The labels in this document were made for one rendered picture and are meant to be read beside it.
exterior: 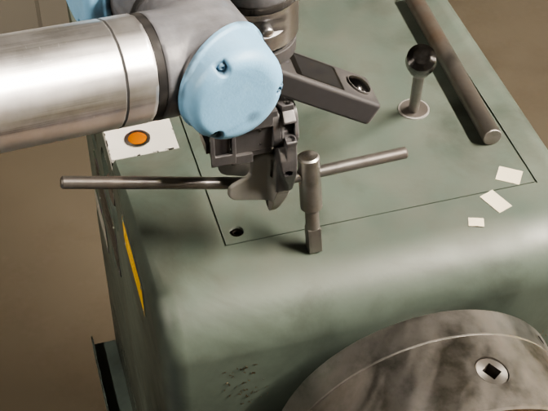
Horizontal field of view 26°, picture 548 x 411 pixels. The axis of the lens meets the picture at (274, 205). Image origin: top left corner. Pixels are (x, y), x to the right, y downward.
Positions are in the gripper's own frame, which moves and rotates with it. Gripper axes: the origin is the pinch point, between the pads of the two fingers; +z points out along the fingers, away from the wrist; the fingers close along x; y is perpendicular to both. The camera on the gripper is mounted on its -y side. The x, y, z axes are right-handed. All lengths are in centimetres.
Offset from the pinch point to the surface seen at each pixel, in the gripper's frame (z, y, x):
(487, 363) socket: 9.6, -15.6, 18.1
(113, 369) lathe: 79, 15, -45
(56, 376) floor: 133, 25, -89
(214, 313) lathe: 8.6, 8.1, 5.7
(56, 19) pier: 125, 6, -211
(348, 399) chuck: 12.4, -2.3, 16.6
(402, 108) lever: 7.1, -19.7, -16.7
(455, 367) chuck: 9.0, -12.3, 18.1
